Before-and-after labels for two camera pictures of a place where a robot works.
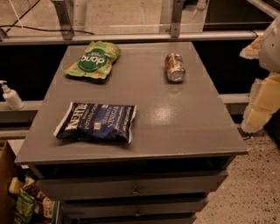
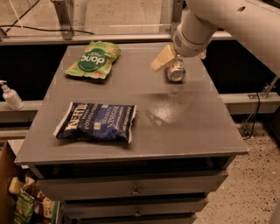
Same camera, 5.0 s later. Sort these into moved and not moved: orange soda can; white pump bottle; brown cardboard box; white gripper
Moved: white gripper
Not moved: brown cardboard box; white pump bottle; orange soda can
